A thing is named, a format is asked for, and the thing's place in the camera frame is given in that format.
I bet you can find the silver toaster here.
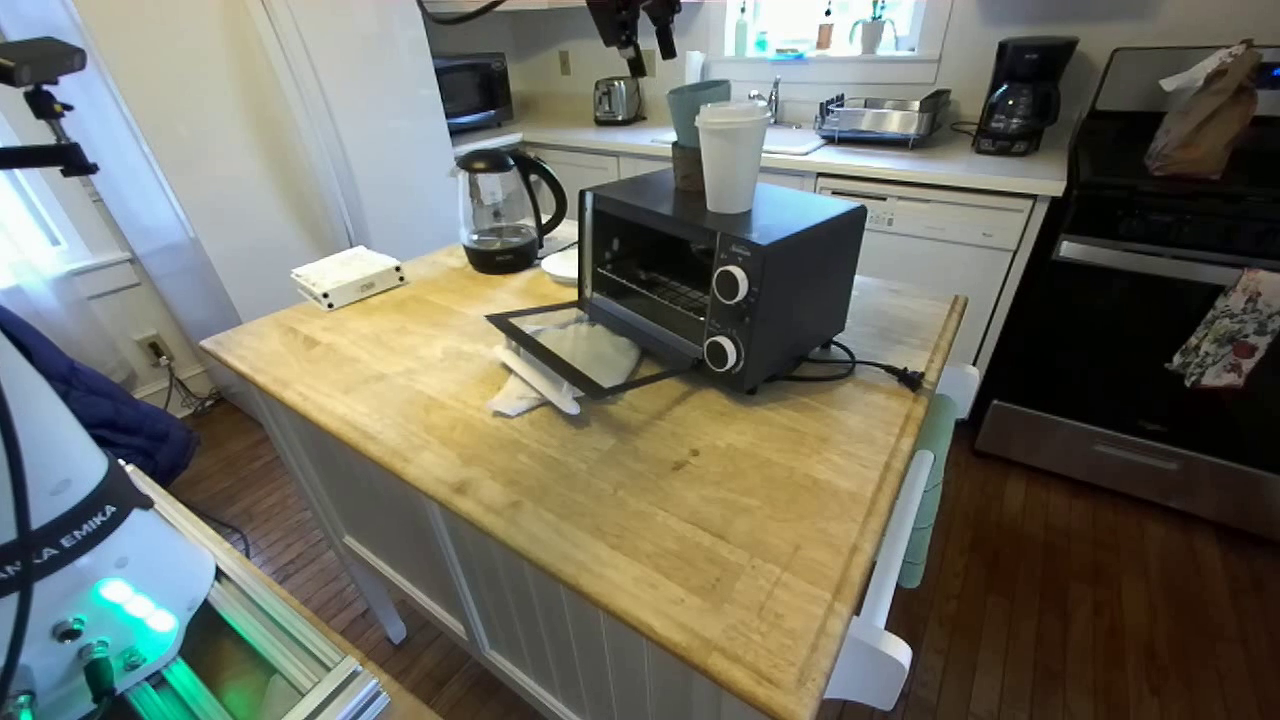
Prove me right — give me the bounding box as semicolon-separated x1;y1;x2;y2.
589;73;649;133

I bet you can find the metal dish rack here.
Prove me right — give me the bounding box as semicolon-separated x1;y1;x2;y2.
812;82;954;151

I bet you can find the black oven power cord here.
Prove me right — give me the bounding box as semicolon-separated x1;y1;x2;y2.
784;337;927;394

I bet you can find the black toaster oven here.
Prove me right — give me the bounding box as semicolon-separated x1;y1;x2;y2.
484;163;873;403

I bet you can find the white island towel bar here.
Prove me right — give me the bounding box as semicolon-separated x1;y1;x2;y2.
820;448;935;716

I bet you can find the black kitchen stove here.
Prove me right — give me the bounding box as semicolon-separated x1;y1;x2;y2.
972;44;1280;545

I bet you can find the blue cloth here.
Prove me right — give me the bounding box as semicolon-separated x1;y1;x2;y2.
0;302;202;488

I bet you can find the chrome sink faucet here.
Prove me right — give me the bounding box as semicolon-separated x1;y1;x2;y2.
747;75;793;133

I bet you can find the white paper cup with lid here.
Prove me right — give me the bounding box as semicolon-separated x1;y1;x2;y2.
692;100;774;218

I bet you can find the teal plastic cup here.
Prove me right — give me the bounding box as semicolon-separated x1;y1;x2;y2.
664;75;735;151

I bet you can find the white cloth under oven door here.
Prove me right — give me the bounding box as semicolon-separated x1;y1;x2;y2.
488;310;645;420

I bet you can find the white kitchen island cabinet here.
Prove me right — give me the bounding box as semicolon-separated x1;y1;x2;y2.
216;373;772;720

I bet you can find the wall outlet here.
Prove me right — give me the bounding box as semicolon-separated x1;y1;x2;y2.
130;328;177;376

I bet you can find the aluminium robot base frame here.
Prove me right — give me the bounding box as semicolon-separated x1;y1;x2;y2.
125;465;396;720

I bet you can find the black camera on tripod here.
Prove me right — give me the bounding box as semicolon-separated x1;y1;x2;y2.
0;33;98;181

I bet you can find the brown paper bag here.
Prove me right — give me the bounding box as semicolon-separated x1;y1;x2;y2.
1138;37;1265;185

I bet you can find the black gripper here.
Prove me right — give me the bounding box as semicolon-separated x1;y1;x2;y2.
583;0;684;78

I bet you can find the white flat box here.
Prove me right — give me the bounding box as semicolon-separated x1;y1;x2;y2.
287;243;407;310

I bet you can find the white dishwasher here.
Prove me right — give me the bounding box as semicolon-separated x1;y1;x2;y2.
812;173;1035;373

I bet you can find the glass electric kettle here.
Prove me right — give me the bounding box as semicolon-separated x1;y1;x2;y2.
454;144;571;275

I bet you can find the floral dish towel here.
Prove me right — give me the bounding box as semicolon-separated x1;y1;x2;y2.
1165;266;1280;394

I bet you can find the black coffee maker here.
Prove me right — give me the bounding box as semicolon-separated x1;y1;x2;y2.
972;33;1082;160

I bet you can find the small plant pot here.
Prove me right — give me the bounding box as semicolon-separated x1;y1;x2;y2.
852;0;890;61

